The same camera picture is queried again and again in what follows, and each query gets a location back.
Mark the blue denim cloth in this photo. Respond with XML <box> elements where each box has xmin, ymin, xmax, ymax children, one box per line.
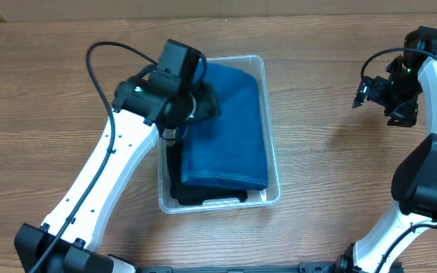
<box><xmin>181</xmin><ymin>64</ymin><xmax>269</xmax><ymax>190</ymax></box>

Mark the clear plastic storage bin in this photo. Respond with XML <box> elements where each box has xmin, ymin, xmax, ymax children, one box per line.
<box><xmin>158</xmin><ymin>55</ymin><xmax>281</xmax><ymax>214</ymax></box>

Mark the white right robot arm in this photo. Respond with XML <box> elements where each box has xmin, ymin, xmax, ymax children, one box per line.
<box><xmin>323</xmin><ymin>26</ymin><xmax>437</xmax><ymax>272</ymax></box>

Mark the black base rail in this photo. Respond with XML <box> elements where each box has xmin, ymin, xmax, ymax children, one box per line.
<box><xmin>137</xmin><ymin>262</ymin><xmax>335</xmax><ymax>273</ymax></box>

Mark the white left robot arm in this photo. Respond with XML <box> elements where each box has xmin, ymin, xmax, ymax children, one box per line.
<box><xmin>14</xmin><ymin>74</ymin><xmax>220</xmax><ymax>273</ymax></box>

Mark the black cloth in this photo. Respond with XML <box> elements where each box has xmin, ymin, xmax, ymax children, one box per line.
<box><xmin>166</xmin><ymin>144</ymin><xmax>248</xmax><ymax>206</ymax></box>

